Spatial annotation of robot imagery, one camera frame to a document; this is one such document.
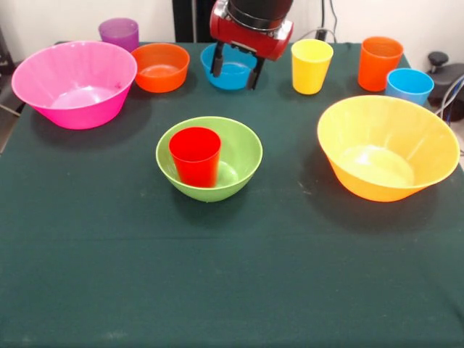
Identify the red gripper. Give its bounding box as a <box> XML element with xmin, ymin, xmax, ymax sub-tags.
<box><xmin>209</xmin><ymin>0</ymin><xmax>294</xmax><ymax>91</ymax></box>

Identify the orange plastic bowl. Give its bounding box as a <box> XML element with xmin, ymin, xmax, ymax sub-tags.
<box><xmin>130</xmin><ymin>42</ymin><xmax>191</xmax><ymax>94</ymax></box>

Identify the green plastic bowl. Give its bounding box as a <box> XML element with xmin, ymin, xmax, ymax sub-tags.
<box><xmin>155</xmin><ymin>116</ymin><xmax>264</xmax><ymax>203</ymax></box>

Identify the red plastic cup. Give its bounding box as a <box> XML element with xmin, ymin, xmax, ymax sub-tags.
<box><xmin>168</xmin><ymin>126</ymin><xmax>222</xmax><ymax>189</ymax></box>

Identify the yellow plastic bowl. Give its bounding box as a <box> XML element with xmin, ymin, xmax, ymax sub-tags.
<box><xmin>316</xmin><ymin>94</ymin><xmax>460</xmax><ymax>202</ymax></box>

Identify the blue plastic bowl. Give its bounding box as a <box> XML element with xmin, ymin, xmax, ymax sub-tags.
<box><xmin>200</xmin><ymin>40</ymin><xmax>263</xmax><ymax>91</ymax></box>

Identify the yellow plastic cup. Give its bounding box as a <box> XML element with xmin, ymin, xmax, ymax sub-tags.
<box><xmin>291</xmin><ymin>38</ymin><xmax>334</xmax><ymax>96</ymax></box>

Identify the purple plastic cup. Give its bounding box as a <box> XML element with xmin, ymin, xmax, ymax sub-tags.
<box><xmin>98</xmin><ymin>17</ymin><xmax>140</xmax><ymax>54</ymax></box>

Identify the orange plastic cup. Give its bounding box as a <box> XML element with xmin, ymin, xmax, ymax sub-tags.
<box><xmin>357</xmin><ymin>36</ymin><xmax>405</xmax><ymax>92</ymax></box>

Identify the pink plastic bowl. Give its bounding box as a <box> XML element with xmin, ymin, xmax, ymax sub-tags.
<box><xmin>11</xmin><ymin>40</ymin><xmax>138</xmax><ymax>131</ymax></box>

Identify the blue plastic cup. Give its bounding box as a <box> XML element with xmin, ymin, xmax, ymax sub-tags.
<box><xmin>385</xmin><ymin>67</ymin><xmax>435</xmax><ymax>107</ymax></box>

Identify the dark green tablecloth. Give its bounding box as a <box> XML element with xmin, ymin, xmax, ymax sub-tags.
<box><xmin>0</xmin><ymin>41</ymin><xmax>464</xmax><ymax>348</ymax></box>

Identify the black wall cable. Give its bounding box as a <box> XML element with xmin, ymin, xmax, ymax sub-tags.
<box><xmin>300</xmin><ymin>0</ymin><xmax>339</xmax><ymax>43</ymax></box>

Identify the grey cable bundle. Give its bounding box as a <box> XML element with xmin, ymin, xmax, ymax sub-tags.
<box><xmin>436</xmin><ymin>75</ymin><xmax>464</xmax><ymax>126</ymax></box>

